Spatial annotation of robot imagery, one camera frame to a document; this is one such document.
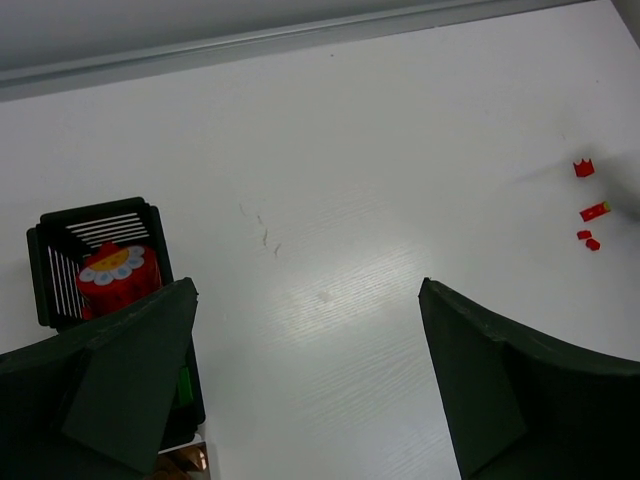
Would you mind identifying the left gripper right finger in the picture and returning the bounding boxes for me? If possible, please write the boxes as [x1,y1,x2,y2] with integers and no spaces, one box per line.
[419,279,639,479]

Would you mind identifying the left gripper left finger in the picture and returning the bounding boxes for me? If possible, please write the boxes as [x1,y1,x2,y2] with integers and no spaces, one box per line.
[1,278,198,479]

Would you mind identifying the green lego brick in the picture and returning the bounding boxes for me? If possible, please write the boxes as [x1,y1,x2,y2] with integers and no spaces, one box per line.
[177,366,193,408]

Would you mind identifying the red round flower lego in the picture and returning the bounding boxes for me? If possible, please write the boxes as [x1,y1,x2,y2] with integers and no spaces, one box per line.
[75,242,163,320]

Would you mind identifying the black slotted container near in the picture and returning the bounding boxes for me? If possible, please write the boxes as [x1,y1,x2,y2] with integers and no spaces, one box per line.
[160,342,206,450]

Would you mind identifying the black slotted container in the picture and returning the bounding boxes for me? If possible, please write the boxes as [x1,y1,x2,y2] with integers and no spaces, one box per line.
[160,342,206,450]
[26,197,174,332]

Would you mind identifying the black slotted container far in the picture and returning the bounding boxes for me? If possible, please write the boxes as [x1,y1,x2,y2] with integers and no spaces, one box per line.
[26,197,174,332]

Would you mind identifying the small red lego piece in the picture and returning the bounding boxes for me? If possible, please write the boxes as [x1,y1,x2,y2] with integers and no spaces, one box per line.
[579,201,611,222]

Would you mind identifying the small red crown lego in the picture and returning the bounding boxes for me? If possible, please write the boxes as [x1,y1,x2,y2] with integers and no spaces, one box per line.
[573,158,595,178]

